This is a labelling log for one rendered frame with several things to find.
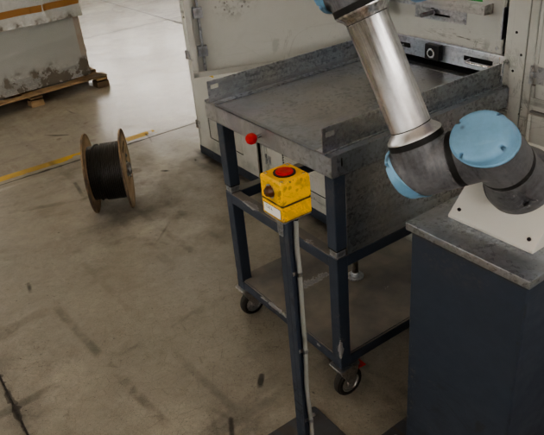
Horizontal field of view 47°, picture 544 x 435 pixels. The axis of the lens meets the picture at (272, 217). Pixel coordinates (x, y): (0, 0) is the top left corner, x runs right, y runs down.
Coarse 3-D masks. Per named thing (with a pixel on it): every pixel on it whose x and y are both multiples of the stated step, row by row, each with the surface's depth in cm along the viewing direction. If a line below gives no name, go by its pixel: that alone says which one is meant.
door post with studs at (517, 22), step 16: (512, 0) 175; (528, 0) 170; (512, 16) 177; (528, 16) 172; (512, 32) 178; (512, 48) 180; (512, 64) 182; (512, 80) 183; (512, 96) 185; (512, 112) 187
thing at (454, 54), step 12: (408, 36) 215; (408, 48) 216; (420, 48) 212; (444, 48) 204; (456, 48) 200; (468, 48) 196; (444, 60) 206; (456, 60) 202; (480, 60) 194; (492, 60) 190
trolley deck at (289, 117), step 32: (352, 64) 219; (256, 96) 198; (288, 96) 196; (320, 96) 193; (352, 96) 191; (480, 96) 182; (256, 128) 178; (288, 128) 173; (320, 128) 171; (448, 128) 175; (320, 160) 157; (352, 160) 158
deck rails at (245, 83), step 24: (336, 48) 218; (240, 72) 199; (264, 72) 204; (288, 72) 210; (312, 72) 213; (480, 72) 180; (216, 96) 197; (240, 96) 198; (432, 96) 171; (456, 96) 177; (360, 120) 159; (384, 120) 164; (336, 144) 157
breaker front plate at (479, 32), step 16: (464, 0) 193; (496, 0) 184; (400, 16) 216; (416, 16) 209; (432, 16) 205; (464, 16) 194; (480, 16) 190; (496, 16) 185; (400, 32) 219; (416, 32) 213; (432, 32) 207; (448, 32) 202; (464, 32) 197; (480, 32) 192; (496, 32) 187; (480, 48) 194; (496, 48) 189
